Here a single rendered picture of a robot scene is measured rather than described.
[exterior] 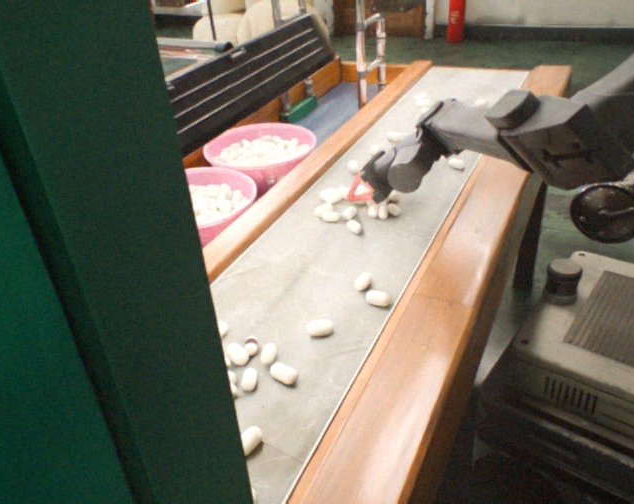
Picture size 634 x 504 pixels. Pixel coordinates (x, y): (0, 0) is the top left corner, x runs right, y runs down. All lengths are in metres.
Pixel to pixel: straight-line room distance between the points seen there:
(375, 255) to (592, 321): 0.54
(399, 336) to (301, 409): 0.16
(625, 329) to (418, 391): 0.70
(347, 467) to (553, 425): 0.71
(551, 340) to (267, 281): 0.61
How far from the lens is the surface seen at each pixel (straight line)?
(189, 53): 0.81
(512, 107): 0.63
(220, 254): 1.00
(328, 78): 2.05
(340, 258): 0.99
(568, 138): 0.57
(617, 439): 1.28
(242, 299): 0.92
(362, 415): 0.70
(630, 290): 1.46
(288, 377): 0.76
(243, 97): 0.75
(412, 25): 5.71
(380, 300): 0.87
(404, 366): 0.75
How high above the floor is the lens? 1.29
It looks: 33 degrees down
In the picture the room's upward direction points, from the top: 4 degrees counter-clockwise
